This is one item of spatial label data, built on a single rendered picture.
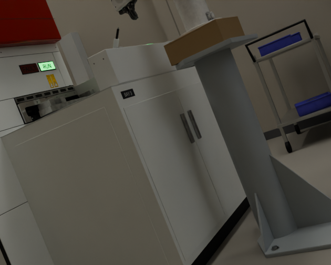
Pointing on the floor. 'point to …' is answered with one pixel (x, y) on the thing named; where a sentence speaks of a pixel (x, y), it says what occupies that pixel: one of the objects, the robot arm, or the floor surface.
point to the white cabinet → (131, 175)
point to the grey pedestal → (264, 163)
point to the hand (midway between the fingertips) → (133, 15)
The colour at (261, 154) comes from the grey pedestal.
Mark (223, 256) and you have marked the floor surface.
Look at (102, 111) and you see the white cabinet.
